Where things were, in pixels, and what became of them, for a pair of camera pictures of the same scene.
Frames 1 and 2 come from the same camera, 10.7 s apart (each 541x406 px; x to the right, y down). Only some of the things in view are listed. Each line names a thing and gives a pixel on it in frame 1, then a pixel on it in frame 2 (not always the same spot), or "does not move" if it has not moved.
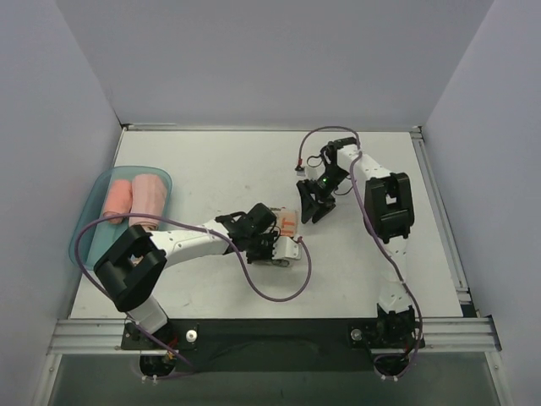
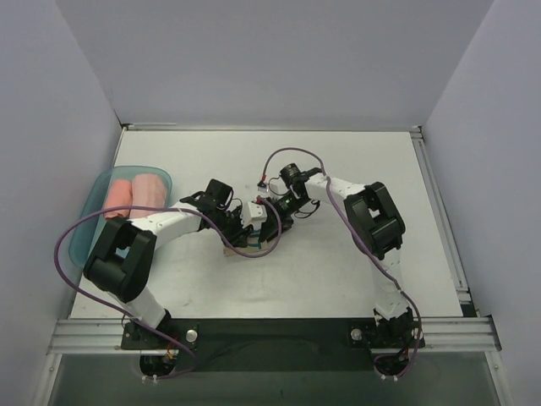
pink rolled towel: x=149 y=193 does not move
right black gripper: x=319 y=199 to x=273 y=222
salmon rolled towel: x=118 y=200 does not move
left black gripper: x=270 y=244 to x=236 y=230
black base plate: x=275 y=345 does not move
